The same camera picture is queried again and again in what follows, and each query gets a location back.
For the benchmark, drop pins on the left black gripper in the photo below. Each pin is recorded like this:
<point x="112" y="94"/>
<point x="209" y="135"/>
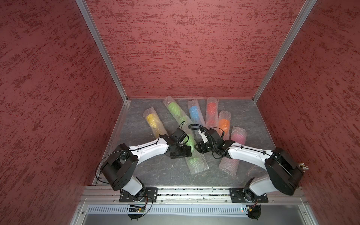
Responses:
<point x="184" y="153"/>

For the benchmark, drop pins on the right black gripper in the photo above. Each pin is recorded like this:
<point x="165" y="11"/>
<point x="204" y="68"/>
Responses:
<point x="201" y="147"/>

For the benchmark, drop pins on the yellow glass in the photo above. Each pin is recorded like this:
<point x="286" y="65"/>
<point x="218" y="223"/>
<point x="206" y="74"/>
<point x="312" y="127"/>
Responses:
<point x="154" y="122"/>

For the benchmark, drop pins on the bright green wine glass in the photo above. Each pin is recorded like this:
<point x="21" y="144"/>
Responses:
<point x="191" y="142"/>

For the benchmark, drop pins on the clear bubble wrap sheet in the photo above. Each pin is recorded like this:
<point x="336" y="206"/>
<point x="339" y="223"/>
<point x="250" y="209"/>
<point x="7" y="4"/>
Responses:
<point x="197" y="163"/>

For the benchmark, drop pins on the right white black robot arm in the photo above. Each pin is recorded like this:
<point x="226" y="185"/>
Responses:
<point x="283" y="173"/>

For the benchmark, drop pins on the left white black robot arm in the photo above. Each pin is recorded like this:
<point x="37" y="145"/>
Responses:
<point x="118" y="167"/>

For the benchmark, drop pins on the red glass in bubble wrap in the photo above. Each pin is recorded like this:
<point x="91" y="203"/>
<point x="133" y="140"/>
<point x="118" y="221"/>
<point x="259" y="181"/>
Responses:
<point x="211" y="117"/>

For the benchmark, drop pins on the green glass in bubble wrap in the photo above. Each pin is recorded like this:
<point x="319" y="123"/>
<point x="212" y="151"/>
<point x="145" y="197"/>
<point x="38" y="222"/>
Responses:
<point x="179" y="115"/>

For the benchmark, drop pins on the blue glass in bubble wrap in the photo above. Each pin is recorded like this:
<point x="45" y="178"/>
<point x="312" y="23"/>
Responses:
<point x="196" y="115"/>

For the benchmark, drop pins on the orange glass in bubble wrap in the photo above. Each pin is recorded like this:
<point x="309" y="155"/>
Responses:
<point x="224" y="123"/>

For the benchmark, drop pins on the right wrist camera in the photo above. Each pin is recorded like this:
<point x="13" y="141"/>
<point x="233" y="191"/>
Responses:
<point x="202" y="133"/>

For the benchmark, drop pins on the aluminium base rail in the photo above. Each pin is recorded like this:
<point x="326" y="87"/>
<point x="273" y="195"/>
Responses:
<point x="189" y="201"/>

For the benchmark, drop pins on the left aluminium corner post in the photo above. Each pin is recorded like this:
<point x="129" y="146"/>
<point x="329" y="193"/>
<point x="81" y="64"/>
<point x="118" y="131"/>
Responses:
<point x="101" y="47"/>

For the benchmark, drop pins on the aluminium corner post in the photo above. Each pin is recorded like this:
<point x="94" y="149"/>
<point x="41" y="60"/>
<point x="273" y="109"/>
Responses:
<point x="294" y="30"/>
<point x="101" y="47"/>

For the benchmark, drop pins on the right aluminium corner post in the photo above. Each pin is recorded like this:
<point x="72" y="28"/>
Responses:
<point x="294" y="30"/>

